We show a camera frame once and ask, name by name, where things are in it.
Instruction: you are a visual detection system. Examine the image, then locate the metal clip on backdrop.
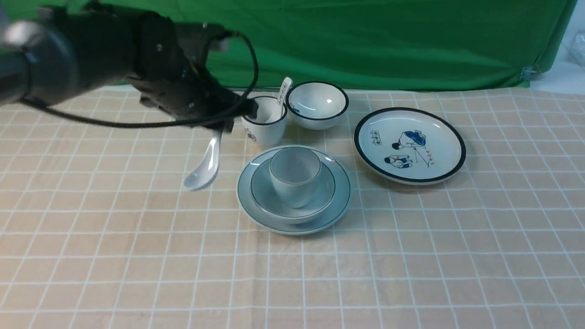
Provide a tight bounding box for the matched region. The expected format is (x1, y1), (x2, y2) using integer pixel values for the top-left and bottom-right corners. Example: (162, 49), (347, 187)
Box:
(519, 65), (542, 83)

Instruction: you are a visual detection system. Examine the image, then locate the plain white ceramic spoon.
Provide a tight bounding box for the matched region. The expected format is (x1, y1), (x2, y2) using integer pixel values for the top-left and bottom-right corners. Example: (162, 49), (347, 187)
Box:
(182, 130), (222, 191)

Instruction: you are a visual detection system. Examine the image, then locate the black camera cable left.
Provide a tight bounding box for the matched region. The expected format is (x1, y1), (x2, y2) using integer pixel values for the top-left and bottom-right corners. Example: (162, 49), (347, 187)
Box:
(18, 31), (259, 128)

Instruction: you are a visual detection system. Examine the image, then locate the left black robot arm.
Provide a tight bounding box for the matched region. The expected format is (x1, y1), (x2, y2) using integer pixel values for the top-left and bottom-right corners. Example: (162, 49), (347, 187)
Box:
(1, 0), (259, 133)

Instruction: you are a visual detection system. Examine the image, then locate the plain pale green plate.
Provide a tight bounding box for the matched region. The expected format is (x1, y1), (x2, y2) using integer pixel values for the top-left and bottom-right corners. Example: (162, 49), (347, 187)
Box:
(236, 145), (352, 236)

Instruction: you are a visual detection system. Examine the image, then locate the black-rimmed white cup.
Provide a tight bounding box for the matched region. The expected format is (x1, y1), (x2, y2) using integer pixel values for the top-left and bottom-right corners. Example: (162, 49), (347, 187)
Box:
(242, 96), (287, 149)

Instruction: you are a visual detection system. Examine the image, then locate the illustrated black-rimmed plate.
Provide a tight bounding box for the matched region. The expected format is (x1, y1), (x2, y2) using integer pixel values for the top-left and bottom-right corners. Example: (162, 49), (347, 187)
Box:
(353, 107), (467, 186)

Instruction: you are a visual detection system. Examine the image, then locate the beige checkered tablecloth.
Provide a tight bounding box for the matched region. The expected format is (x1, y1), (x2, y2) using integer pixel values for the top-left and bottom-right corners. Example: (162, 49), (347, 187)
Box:
(0, 88), (585, 329)

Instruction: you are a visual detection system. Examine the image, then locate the plain pale green cup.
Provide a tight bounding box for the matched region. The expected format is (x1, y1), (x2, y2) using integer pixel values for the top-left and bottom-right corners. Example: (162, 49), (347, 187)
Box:
(269, 147), (322, 209)

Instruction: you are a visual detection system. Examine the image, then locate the green backdrop cloth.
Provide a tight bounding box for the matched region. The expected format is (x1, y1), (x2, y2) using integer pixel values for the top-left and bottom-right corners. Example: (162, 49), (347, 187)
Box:
(0, 0), (578, 92)

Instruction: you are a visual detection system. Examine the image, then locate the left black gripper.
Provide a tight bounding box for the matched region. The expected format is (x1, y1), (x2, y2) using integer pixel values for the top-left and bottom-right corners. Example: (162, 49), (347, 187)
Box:
(128, 12), (259, 133)

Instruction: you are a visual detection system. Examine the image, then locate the patterned white spoon in cup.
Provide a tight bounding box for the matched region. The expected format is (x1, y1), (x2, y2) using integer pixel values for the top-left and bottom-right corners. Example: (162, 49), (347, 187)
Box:
(268, 77), (293, 123)

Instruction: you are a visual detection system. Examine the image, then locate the pale green-rimmed bowl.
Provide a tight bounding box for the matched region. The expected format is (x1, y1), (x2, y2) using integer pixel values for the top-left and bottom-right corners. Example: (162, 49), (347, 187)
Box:
(251, 160), (336, 224)

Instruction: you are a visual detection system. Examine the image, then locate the black-rimmed white bowl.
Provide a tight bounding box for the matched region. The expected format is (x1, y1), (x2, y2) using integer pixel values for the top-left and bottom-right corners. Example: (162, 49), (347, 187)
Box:
(284, 81), (350, 131)

